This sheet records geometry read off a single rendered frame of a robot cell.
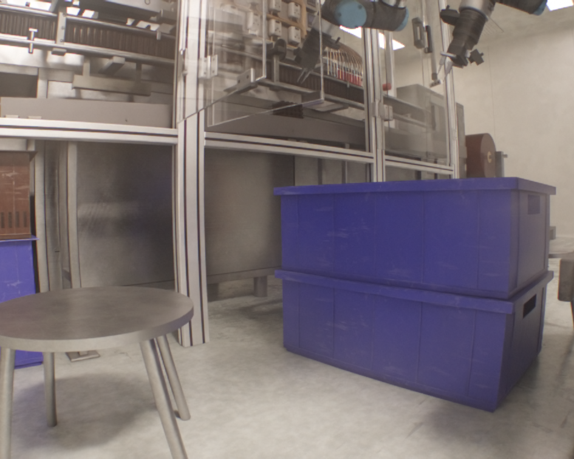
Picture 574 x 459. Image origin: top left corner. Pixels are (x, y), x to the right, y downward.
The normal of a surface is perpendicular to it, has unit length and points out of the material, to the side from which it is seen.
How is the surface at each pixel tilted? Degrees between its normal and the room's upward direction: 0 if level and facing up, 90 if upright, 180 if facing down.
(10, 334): 0
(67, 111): 90
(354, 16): 131
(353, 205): 90
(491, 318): 90
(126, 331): 0
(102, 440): 0
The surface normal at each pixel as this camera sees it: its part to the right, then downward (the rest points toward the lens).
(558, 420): -0.01, -1.00
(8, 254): 0.66, 0.04
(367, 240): -0.73, 0.05
